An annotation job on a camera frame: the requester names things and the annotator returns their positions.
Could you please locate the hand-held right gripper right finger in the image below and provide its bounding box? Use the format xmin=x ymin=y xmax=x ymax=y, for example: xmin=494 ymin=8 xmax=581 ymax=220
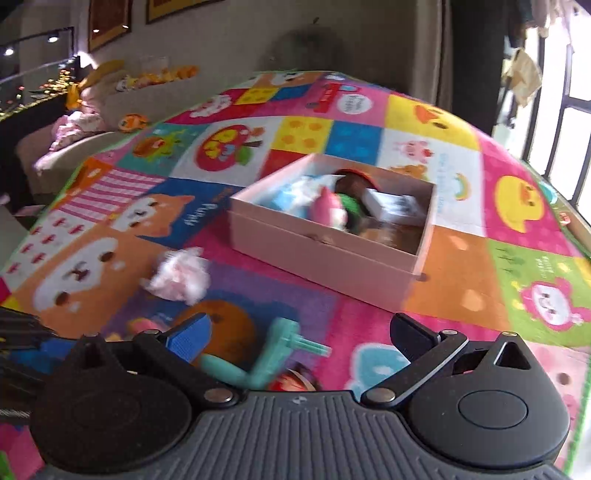
xmin=360 ymin=313 xmax=542 ymax=409

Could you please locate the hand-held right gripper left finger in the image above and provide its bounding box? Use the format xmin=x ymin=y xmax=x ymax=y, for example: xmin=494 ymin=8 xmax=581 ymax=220
xmin=76 ymin=313 xmax=234 ymax=409

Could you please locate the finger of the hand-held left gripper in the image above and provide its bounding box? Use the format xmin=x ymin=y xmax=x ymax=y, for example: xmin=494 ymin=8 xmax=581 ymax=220
xmin=0 ymin=307 xmax=70 ymax=384

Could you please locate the pink and white fluffy bag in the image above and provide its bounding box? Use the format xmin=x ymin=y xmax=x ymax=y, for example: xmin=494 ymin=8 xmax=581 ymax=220
xmin=141 ymin=247 xmax=212 ymax=306

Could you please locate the toy with teal crank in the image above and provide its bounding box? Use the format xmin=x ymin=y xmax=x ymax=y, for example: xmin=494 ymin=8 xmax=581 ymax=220
xmin=201 ymin=318 xmax=332 ymax=394

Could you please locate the pink cardboard box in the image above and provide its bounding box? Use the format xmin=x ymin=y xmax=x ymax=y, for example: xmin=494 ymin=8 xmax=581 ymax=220
xmin=228 ymin=153 xmax=438 ymax=313

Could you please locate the pink plush toy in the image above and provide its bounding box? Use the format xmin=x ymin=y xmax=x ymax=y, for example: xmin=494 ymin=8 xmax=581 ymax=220
xmin=308 ymin=188 xmax=350 ymax=228

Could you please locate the crochet doll with red hat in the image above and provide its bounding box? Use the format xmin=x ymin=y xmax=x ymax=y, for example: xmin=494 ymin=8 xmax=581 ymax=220
xmin=332 ymin=168 xmax=380 ymax=234

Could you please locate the blue and white packet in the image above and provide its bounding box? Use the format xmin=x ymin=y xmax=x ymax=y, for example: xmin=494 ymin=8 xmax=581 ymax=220
xmin=256 ymin=174 xmax=325 ymax=219

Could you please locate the colourful printed play mat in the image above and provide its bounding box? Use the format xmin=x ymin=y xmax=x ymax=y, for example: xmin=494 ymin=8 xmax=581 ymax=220
xmin=0 ymin=69 xmax=591 ymax=480

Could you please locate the pink cloth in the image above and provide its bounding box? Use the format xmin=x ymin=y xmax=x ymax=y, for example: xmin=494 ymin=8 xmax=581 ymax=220
xmin=46 ymin=111 xmax=106 ymax=154

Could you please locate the orange round plush toy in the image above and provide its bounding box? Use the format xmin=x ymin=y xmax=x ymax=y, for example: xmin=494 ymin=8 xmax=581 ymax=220
xmin=117 ymin=113 xmax=151 ymax=135

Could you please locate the beige sofa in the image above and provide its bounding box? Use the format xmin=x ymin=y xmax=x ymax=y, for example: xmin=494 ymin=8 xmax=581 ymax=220
xmin=16 ymin=69 xmax=218 ymax=197

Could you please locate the large yellow plush toy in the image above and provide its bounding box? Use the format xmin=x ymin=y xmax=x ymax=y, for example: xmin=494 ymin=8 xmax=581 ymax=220
xmin=66 ymin=60 xmax=126 ymax=110

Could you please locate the yellow-orange plush toy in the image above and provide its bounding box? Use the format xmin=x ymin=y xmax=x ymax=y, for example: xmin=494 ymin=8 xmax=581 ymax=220
xmin=115 ymin=68 xmax=171 ymax=92

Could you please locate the hanging pale cloth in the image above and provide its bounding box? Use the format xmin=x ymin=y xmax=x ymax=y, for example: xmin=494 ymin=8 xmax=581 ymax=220
xmin=501 ymin=48 xmax=544 ymax=108

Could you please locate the beige curtain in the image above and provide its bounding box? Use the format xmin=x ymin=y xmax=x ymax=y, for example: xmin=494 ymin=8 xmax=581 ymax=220
xmin=413 ymin=0 xmax=454 ymax=112

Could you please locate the hanging laundry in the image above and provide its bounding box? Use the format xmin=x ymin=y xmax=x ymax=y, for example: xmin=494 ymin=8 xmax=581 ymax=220
xmin=510 ymin=0 xmax=591 ymax=41

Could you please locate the dark window frame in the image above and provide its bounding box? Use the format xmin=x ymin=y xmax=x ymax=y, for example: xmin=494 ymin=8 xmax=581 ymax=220
xmin=450 ymin=0 xmax=591 ymax=210

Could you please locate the narrow framed wall picture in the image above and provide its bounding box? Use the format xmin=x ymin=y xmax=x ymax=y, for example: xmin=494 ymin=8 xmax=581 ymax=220
xmin=88 ymin=0 xmax=134 ymax=53

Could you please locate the wide framed wall picture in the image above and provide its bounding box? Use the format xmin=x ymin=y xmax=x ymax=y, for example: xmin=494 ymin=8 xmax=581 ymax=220
xmin=146 ymin=0 xmax=227 ymax=25

